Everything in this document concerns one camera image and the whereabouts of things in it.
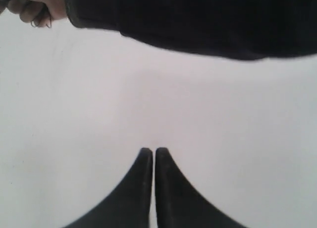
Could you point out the black sleeved forearm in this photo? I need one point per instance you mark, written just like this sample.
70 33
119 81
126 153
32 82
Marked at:
235 29

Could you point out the bare human hand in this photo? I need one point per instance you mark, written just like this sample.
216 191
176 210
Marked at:
39 13

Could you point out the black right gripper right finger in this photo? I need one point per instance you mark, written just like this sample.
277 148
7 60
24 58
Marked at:
178 203

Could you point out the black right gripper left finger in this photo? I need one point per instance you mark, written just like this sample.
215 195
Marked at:
128 205

